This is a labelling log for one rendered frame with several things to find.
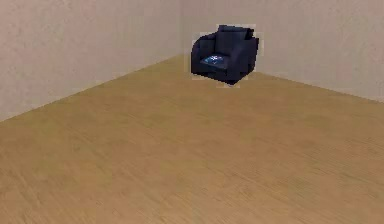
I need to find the dark blue armchair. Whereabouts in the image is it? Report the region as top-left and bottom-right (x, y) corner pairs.
(190, 24), (260, 86)

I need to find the blue patterned flat object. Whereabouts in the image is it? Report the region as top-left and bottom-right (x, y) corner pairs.
(203, 55), (226, 66)

